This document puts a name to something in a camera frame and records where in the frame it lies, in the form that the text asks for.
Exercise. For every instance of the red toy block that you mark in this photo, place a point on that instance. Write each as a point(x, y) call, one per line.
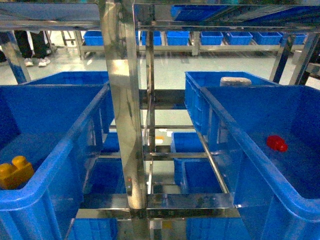
point(276, 143)

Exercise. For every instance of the yellow toy block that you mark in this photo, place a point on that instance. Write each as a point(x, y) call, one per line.
point(16, 173)

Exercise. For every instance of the large blue bin left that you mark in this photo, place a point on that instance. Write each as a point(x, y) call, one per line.
point(58, 129)

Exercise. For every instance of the large blue bin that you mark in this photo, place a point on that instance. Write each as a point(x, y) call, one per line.
point(277, 193)
point(58, 129)

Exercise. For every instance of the large blue bin right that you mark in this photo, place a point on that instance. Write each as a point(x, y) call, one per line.
point(277, 193)

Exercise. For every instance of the stainless steel rack upright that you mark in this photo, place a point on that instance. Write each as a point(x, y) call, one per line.
point(119, 41)

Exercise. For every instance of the lower blue bin right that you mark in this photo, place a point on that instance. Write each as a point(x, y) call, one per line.
point(216, 229)

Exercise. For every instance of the lower blue bin left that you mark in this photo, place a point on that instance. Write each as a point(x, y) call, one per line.
point(94, 229)

